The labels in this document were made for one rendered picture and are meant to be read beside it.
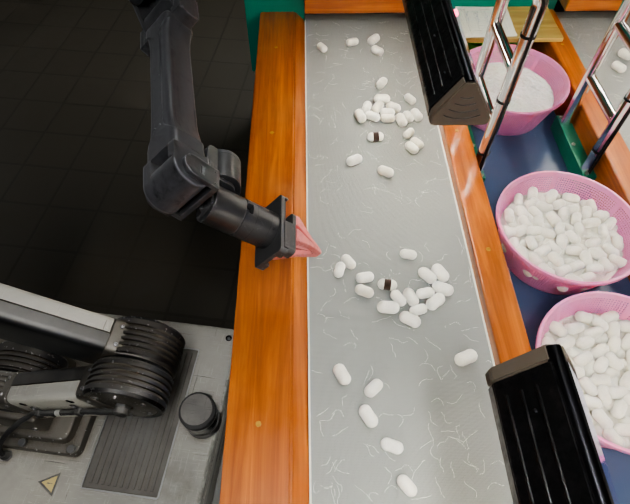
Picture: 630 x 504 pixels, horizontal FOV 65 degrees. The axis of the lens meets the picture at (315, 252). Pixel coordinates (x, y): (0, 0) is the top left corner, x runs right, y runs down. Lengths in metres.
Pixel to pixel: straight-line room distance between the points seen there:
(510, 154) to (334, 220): 0.49
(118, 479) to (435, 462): 0.61
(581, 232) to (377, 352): 0.47
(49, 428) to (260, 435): 0.50
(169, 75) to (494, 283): 0.62
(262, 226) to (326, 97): 0.59
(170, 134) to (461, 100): 0.38
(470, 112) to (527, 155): 0.58
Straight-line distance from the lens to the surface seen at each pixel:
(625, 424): 0.91
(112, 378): 0.81
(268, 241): 0.72
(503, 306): 0.89
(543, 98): 1.36
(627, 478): 0.96
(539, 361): 0.47
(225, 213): 0.68
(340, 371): 0.79
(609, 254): 1.08
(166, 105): 0.74
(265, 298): 0.84
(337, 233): 0.95
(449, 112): 0.70
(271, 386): 0.78
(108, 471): 1.11
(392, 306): 0.85
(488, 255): 0.94
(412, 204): 1.01
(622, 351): 0.97
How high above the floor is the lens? 1.50
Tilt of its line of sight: 55 degrees down
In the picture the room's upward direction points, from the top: straight up
